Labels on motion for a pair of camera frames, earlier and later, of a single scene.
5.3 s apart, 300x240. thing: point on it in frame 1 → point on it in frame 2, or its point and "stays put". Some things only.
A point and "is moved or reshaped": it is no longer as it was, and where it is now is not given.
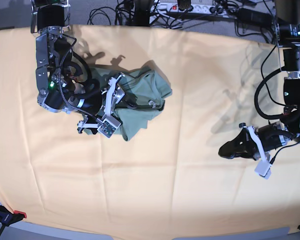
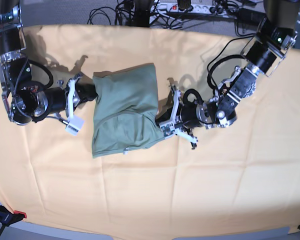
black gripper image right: [243, 145] → [192, 114]
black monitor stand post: [141, 13] stays put
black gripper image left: [92, 102] → [57, 97]
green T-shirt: [135, 96] is moved or reshaped
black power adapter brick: [254, 16] stays put
